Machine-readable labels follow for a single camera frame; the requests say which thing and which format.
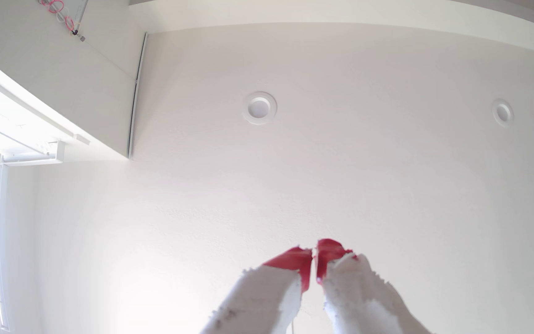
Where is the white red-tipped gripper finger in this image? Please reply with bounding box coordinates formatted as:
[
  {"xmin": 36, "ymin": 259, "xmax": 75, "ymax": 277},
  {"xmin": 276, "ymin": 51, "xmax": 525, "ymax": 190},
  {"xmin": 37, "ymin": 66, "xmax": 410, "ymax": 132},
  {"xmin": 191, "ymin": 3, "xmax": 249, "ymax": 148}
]
[
  {"xmin": 316, "ymin": 238, "xmax": 431, "ymax": 334},
  {"xmin": 201, "ymin": 246, "xmax": 313, "ymax": 334}
]

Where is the round recessed ceiling light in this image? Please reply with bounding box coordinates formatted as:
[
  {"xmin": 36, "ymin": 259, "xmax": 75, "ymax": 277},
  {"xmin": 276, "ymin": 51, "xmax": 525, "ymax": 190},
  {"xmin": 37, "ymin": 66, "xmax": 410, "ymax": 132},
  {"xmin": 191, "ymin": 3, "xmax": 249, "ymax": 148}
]
[
  {"xmin": 242, "ymin": 91, "xmax": 278, "ymax": 125},
  {"xmin": 491, "ymin": 98, "xmax": 514, "ymax": 128}
]

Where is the white blind headrail bracket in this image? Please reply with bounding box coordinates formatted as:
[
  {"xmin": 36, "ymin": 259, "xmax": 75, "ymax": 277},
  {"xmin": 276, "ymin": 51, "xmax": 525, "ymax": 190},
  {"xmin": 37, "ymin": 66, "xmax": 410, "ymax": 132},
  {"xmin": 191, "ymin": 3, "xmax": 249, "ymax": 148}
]
[{"xmin": 0, "ymin": 140, "xmax": 66, "ymax": 167}]

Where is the red cable with plug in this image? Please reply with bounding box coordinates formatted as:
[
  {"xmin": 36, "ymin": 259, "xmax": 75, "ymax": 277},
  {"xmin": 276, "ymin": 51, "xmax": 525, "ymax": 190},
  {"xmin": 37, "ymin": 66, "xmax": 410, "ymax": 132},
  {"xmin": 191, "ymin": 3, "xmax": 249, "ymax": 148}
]
[{"xmin": 39, "ymin": 0, "xmax": 86, "ymax": 42}]

